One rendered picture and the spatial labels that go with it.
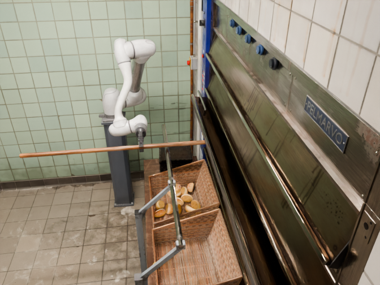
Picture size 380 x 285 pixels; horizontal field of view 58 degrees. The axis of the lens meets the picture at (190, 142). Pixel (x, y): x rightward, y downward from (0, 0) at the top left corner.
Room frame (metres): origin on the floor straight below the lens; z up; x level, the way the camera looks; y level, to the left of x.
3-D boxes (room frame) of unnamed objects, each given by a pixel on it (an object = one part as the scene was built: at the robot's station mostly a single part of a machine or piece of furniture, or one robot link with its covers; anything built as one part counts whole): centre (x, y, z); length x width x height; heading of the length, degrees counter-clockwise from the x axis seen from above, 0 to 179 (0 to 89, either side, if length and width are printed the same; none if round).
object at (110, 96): (2.80, 0.69, 1.17); 0.18 x 0.16 x 0.22; 120
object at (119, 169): (2.80, 0.70, 0.50); 0.21 x 0.21 x 1.00; 6
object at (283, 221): (1.48, -0.28, 1.54); 1.79 x 0.11 x 0.19; 8
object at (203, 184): (2.03, 0.07, 0.72); 0.56 x 0.49 x 0.28; 9
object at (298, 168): (1.48, -0.28, 1.80); 1.79 x 0.11 x 0.19; 8
